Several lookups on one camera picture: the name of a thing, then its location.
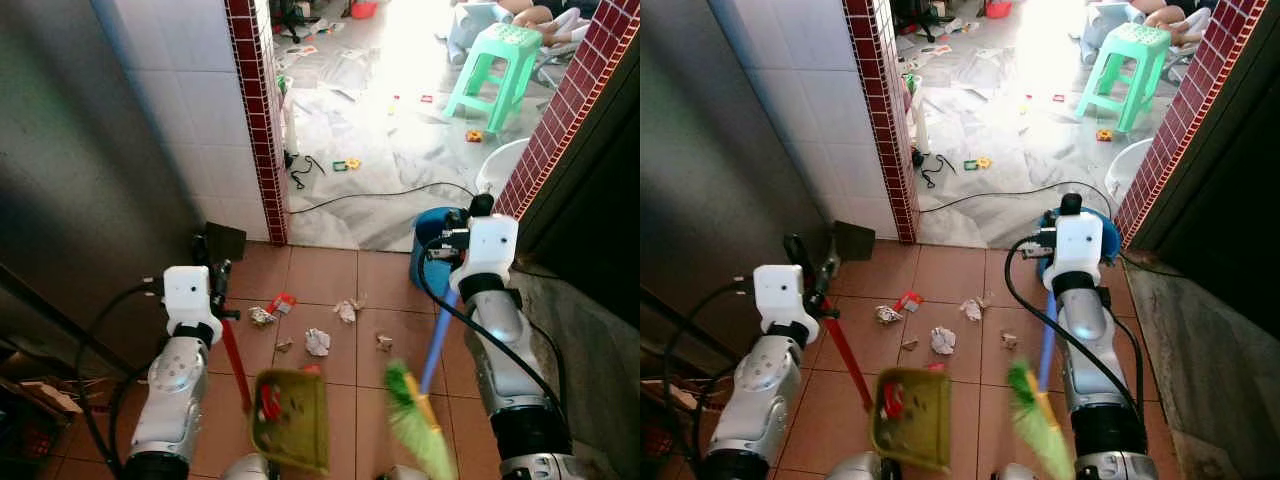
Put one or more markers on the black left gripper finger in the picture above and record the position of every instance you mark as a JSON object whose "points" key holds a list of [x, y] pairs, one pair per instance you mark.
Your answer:
{"points": [[827, 272], [223, 272], [204, 252], [797, 254]]}

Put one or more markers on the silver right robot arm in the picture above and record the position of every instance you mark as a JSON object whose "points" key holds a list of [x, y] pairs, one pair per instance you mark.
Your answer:
{"points": [[510, 370], [1095, 365]]}

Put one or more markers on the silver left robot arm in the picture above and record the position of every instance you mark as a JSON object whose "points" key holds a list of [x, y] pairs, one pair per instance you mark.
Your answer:
{"points": [[755, 400], [170, 400]]}

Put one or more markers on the blue plastic bucket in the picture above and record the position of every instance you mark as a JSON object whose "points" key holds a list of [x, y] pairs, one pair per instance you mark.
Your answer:
{"points": [[1108, 235], [430, 245]]}

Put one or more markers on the dark square board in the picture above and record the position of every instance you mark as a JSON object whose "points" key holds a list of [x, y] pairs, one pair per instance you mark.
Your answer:
{"points": [[855, 242], [228, 242]]}

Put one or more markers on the crumpled grey paper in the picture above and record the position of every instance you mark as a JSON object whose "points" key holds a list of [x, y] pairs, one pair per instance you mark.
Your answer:
{"points": [[888, 315], [262, 316]]}

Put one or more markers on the red wrapper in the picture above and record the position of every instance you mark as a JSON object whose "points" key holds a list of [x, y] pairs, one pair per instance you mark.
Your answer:
{"points": [[283, 302], [910, 300]]}

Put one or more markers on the crumpled beige paper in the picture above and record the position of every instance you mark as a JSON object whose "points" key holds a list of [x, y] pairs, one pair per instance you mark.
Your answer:
{"points": [[347, 311], [972, 310]]}

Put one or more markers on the white plastic basin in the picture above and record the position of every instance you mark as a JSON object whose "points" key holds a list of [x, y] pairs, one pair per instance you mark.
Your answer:
{"points": [[503, 165], [1130, 170]]}

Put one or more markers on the large crumpled white paper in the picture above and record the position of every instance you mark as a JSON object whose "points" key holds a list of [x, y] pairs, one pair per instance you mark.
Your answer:
{"points": [[317, 342], [943, 341]]}

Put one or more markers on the green and yellow toy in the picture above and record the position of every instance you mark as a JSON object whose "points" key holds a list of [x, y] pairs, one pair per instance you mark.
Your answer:
{"points": [[978, 163], [349, 164]]}

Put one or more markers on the green plastic stool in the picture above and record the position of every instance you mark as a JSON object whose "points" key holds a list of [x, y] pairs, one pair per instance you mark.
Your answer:
{"points": [[510, 45], [1140, 45]]}

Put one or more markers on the seated person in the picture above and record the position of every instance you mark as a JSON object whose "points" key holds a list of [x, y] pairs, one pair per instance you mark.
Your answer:
{"points": [[1180, 15], [545, 15]]}

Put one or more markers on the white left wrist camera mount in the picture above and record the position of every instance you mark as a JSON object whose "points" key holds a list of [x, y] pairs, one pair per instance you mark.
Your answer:
{"points": [[782, 295], [190, 295]]}

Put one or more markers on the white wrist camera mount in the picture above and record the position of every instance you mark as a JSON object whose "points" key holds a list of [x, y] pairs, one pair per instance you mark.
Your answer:
{"points": [[1075, 250], [782, 295], [190, 295], [490, 250]]}

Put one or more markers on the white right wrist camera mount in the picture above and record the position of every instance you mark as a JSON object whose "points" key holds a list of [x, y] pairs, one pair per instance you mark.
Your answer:
{"points": [[1075, 250], [490, 250]]}

